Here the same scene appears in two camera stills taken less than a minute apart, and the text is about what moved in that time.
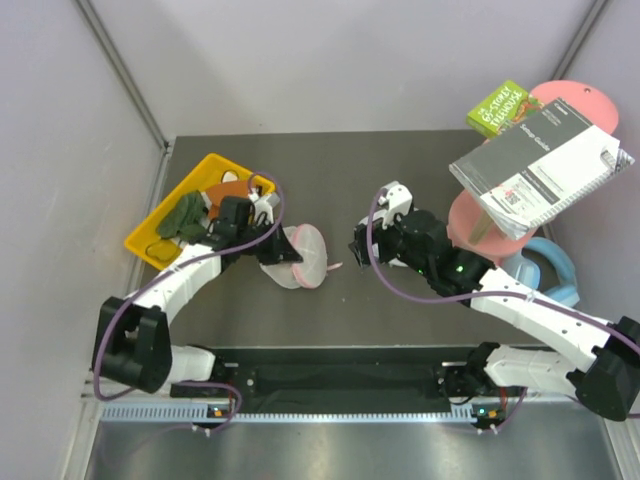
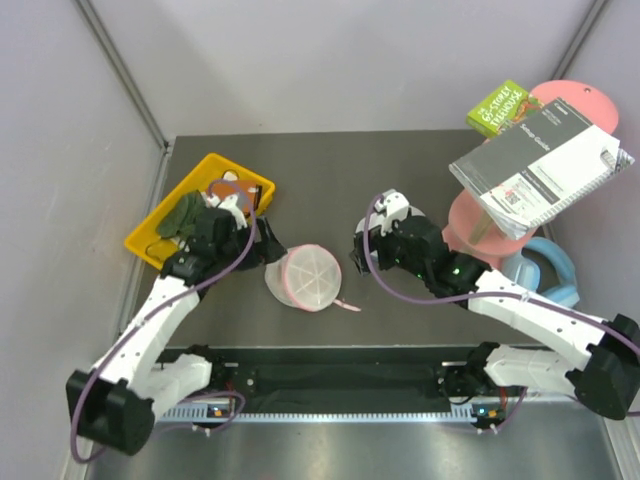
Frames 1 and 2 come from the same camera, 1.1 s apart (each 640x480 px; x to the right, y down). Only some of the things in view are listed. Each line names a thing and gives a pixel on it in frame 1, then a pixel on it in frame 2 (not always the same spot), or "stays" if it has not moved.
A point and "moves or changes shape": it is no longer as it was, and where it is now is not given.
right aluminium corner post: (586, 27) stays
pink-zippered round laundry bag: (309, 272) moves or changes shape
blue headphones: (523, 270) stays
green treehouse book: (504, 107) stays
